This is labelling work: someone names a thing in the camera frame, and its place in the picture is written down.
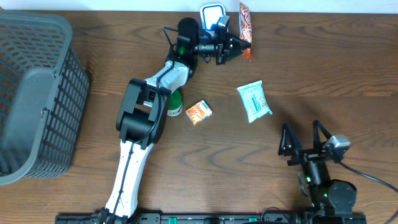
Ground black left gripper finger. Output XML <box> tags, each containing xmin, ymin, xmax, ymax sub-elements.
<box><xmin>229</xmin><ymin>34</ymin><xmax>251</xmax><ymax>50</ymax></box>
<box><xmin>225</xmin><ymin>49</ymin><xmax>244</xmax><ymax>62</ymax></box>

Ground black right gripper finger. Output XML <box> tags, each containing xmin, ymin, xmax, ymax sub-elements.
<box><xmin>312</xmin><ymin>119</ymin><xmax>333</xmax><ymax>150</ymax></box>
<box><xmin>278</xmin><ymin>123</ymin><xmax>302</xmax><ymax>156</ymax></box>

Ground orange red snack bar packet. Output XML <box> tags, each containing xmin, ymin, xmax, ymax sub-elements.
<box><xmin>239</xmin><ymin>2</ymin><xmax>252</xmax><ymax>44</ymax></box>

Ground mint green tissue pack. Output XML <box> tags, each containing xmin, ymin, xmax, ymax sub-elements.
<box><xmin>237</xmin><ymin>80</ymin><xmax>273</xmax><ymax>123</ymax></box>

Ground orange small snack box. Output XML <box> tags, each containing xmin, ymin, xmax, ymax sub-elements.
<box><xmin>185</xmin><ymin>100</ymin><xmax>213</xmax><ymax>126</ymax></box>

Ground green lidded white jar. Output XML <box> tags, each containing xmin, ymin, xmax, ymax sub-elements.
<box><xmin>167</xmin><ymin>90</ymin><xmax>183</xmax><ymax>116</ymax></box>

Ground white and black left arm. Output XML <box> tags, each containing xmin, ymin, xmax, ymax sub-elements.
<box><xmin>98</xmin><ymin>15</ymin><xmax>251</xmax><ymax>223</ymax></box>

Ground grey plastic mesh basket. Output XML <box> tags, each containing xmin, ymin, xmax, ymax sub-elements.
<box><xmin>1</xmin><ymin>11</ymin><xmax>90</xmax><ymax>185</ymax></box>

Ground black mounting rail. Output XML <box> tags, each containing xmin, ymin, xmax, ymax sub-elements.
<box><xmin>55</xmin><ymin>211</ymin><xmax>367</xmax><ymax>224</ymax></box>

